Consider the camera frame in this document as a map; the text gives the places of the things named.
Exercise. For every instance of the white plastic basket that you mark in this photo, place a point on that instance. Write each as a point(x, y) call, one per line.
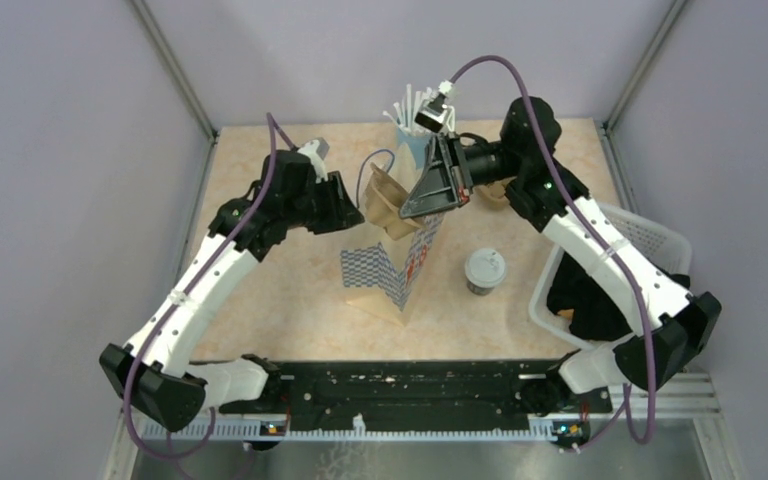
point(665, 248)

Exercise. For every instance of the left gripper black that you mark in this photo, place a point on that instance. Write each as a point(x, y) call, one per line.
point(341, 213)

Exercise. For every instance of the stack of black cups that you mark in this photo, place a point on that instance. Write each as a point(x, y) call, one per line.
point(493, 196)

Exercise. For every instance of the white cable duct strip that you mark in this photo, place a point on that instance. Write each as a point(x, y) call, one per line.
point(274, 428)

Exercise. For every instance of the single white cup lid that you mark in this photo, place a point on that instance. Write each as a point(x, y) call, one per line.
point(485, 262)

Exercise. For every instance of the blue straw holder cup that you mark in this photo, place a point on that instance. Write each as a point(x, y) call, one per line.
point(410, 157)

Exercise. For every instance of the bundle of white straws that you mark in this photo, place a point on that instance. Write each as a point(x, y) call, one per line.
point(403, 113)

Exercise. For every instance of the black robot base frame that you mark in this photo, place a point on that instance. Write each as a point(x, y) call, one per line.
point(417, 396)

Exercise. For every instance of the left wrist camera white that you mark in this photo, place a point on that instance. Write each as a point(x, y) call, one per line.
point(316, 151)

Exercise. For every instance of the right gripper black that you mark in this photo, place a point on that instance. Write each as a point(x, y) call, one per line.
point(438, 187)

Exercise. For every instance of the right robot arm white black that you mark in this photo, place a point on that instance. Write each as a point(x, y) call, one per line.
point(669, 325)

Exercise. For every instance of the patterned paper takeout bag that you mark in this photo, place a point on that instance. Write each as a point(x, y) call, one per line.
point(382, 276)

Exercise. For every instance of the black cloth in basket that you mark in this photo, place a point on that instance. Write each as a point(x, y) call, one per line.
point(575, 296)

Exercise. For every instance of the brown pulp cup carrier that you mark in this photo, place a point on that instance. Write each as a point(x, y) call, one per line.
point(383, 199)

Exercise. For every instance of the single dark coffee cup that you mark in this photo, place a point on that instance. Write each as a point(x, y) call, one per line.
point(483, 285)

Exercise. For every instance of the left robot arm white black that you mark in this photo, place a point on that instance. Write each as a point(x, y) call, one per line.
point(153, 371)

